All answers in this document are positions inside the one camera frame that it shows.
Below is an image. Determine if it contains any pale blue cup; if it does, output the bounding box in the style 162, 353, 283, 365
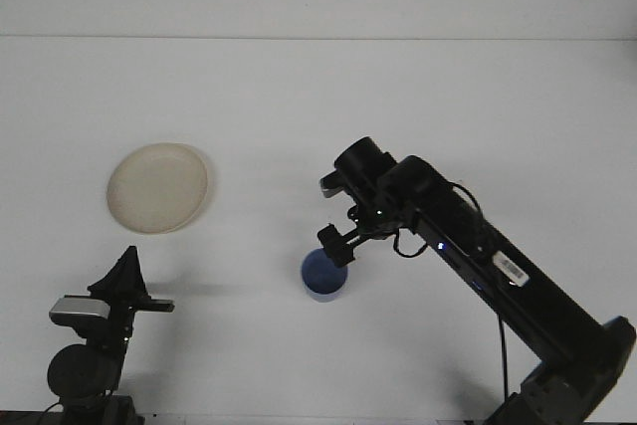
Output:
299, 248, 349, 304

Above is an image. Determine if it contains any pale round plate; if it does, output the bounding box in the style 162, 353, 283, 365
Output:
106, 141, 216, 236

